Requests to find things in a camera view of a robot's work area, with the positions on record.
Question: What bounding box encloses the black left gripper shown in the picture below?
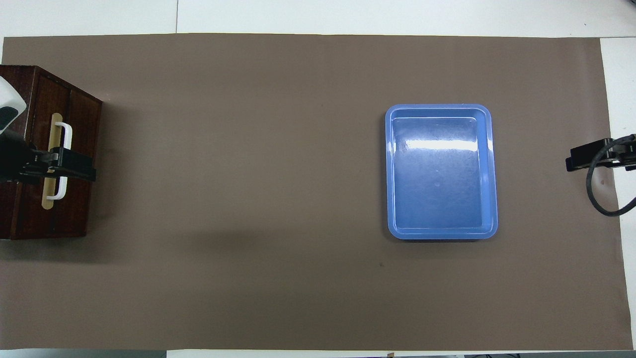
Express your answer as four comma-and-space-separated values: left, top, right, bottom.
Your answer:
0, 133, 96, 183

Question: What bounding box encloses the wooden drawer with white handle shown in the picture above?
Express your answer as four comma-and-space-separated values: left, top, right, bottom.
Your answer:
14, 74, 74, 238

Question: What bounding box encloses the dark wooden cabinet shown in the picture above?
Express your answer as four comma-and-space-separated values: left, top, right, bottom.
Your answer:
0, 65, 103, 240

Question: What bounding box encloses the blue plastic tray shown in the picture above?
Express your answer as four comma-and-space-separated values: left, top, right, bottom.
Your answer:
385, 103, 499, 241

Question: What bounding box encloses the brown table mat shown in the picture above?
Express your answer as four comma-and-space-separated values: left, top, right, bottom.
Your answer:
0, 33, 634, 352

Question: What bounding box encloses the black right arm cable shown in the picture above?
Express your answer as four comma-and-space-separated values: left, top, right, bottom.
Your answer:
586, 134, 636, 217

